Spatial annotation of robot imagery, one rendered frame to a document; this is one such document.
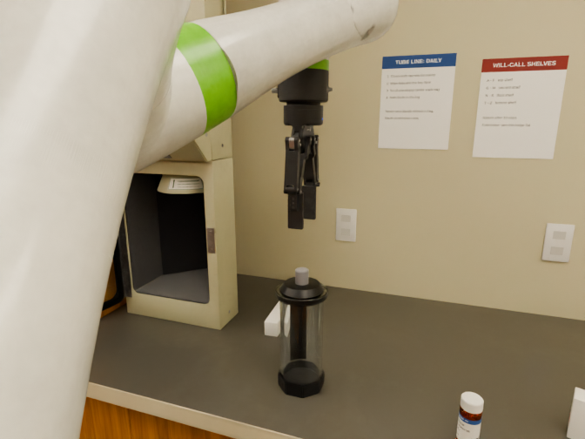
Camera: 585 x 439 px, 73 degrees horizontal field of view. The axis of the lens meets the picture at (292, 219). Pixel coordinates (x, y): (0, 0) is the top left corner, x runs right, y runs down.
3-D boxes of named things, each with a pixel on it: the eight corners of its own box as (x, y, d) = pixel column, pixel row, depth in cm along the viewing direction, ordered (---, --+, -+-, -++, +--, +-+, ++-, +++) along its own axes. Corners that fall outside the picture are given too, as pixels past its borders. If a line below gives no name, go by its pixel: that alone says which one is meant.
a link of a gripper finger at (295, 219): (304, 192, 74) (302, 193, 74) (303, 228, 76) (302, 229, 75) (289, 192, 75) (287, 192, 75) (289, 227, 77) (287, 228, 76)
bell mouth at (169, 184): (180, 183, 126) (179, 165, 125) (230, 185, 121) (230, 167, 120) (143, 192, 110) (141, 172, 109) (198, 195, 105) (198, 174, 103)
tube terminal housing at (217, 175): (175, 281, 144) (158, 55, 126) (257, 294, 134) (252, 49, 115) (126, 312, 121) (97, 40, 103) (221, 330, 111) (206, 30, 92)
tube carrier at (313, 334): (286, 360, 95) (285, 276, 90) (330, 369, 91) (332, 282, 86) (269, 388, 85) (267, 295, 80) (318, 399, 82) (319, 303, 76)
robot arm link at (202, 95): (78, 152, 30) (-15, 37, 31) (93, 217, 41) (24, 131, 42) (252, 71, 40) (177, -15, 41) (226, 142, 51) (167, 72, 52)
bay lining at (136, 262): (181, 263, 141) (174, 163, 132) (247, 272, 133) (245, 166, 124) (133, 290, 118) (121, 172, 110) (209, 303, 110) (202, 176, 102)
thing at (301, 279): (288, 287, 89) (288, 260, 88) (328, 293, 86) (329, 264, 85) (272, 304, 81) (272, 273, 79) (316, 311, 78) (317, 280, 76)
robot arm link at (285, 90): (326, 67, 67) (338, 72, 75) (262, 70, 71) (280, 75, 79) (325, 104, 68) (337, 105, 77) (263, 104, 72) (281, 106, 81)
